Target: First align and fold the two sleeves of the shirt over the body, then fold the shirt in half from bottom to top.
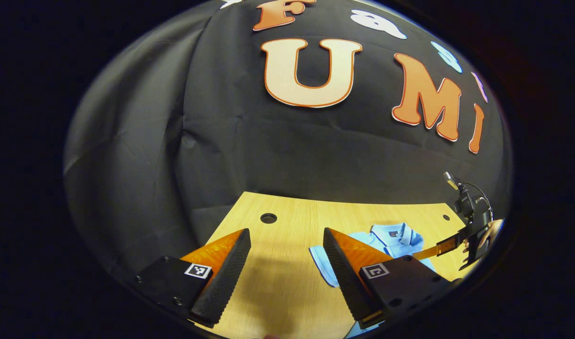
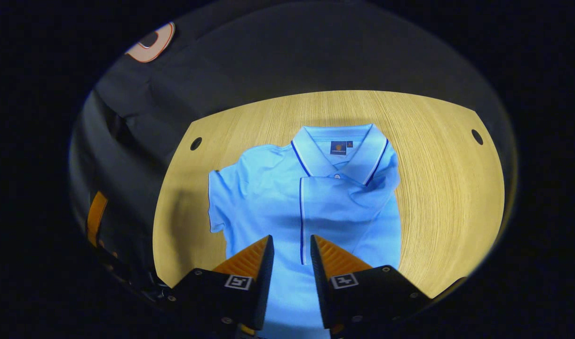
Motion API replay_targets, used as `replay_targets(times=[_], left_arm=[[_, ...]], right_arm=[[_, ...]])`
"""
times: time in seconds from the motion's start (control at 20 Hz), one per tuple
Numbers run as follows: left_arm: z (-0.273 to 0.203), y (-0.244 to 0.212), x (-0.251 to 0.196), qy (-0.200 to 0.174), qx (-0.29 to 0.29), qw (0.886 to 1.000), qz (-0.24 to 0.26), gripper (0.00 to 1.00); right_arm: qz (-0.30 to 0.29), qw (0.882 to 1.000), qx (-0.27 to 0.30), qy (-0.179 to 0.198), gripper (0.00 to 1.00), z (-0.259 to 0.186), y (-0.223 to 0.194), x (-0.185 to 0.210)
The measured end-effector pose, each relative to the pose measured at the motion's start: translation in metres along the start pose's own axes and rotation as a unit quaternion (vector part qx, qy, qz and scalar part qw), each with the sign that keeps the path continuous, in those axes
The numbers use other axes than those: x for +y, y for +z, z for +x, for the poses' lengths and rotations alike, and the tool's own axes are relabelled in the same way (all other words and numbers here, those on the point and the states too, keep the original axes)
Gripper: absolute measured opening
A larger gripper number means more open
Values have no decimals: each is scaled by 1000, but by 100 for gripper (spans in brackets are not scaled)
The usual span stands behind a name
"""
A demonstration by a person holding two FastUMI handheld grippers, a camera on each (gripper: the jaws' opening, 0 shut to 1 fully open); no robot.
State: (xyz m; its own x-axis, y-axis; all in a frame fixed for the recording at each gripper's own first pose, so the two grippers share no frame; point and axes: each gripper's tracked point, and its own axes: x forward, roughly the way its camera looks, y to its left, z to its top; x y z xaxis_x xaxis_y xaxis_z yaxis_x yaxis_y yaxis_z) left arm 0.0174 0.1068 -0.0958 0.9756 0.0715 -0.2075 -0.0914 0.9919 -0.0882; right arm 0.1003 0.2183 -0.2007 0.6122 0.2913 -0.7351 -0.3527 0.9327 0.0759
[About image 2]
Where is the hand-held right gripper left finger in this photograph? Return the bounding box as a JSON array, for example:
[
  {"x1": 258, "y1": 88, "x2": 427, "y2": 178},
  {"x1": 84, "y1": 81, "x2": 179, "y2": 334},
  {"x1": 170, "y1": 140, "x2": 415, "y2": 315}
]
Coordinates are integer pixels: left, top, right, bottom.
[{"x1": 163, "y1": 235, "x2": 275, "y2": 339}]

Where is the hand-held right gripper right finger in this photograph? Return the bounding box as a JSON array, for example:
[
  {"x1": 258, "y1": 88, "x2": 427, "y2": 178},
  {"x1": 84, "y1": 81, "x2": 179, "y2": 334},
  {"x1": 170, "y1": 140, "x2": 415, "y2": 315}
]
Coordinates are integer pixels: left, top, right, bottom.
[{"x1": 310, "y1": 234, "x2": 433, "y2": 339}]

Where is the light blue T-shirt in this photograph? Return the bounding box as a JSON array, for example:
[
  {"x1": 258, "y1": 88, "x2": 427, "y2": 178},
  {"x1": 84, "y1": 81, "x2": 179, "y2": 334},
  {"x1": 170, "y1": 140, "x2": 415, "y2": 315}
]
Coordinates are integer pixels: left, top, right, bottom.
[{"x1": 208, "y1": 123, "x2": 402, "y2": 339}]

